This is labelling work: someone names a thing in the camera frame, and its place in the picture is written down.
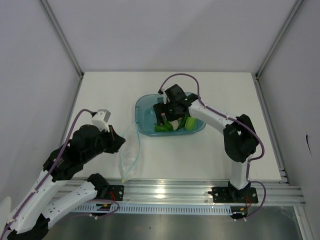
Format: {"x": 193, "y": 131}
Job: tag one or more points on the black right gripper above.
{"x": 160, "y": 108}

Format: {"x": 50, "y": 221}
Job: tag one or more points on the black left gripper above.
{"x": 116, "y": 140}

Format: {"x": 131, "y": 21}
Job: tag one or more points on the blue translucent plastic basin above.
{"x": 146, "y": 120}

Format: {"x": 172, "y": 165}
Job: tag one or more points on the green bell pepper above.
{"x": 166, "y": 127}

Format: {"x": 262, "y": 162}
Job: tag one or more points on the white egg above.
{"x": 175, "y": 124}

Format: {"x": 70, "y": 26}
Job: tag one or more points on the clear zip top bag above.
{"x": 130, "y": 163}

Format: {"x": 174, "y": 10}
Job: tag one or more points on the dark green chili pepper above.
{"x": 183, "y": 122}

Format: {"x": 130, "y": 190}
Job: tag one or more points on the light green cucumber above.
{"x": 190, "y": 123}

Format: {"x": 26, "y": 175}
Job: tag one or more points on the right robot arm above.
{"x": 239, "y": 136}

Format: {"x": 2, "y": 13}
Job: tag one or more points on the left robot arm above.
{"x": 33, "y": 218}

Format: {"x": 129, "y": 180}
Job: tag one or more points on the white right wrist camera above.
{"x": 162, "y": 92}

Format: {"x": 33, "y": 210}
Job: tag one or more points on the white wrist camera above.
{"x": 162, "y": 92}
{"x": 100, "y": 120}

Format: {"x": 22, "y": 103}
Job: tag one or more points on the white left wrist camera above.
{"x": 100, "y": 120}

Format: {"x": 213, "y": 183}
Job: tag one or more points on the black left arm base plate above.
{"x": 114, "y": 193}

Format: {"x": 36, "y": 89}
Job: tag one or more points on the aluminium mounting rail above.
{"x": 195, "y": 192}

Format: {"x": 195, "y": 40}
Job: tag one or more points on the slotted cable duct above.
{"x": 162, "y": 209}

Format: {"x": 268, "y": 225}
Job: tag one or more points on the right aluminium frame post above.
{"x": 285, "y": 27}

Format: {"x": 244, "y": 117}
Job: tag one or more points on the aluminium frame post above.
{"x": 56, "y": 27}
{"x": 285, "y": 27}

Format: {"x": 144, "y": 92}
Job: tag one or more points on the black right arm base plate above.
{"x": 225, "y": 195}

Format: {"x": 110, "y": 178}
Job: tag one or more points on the left aluminium frame post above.
{"x": 56, "y": 27}

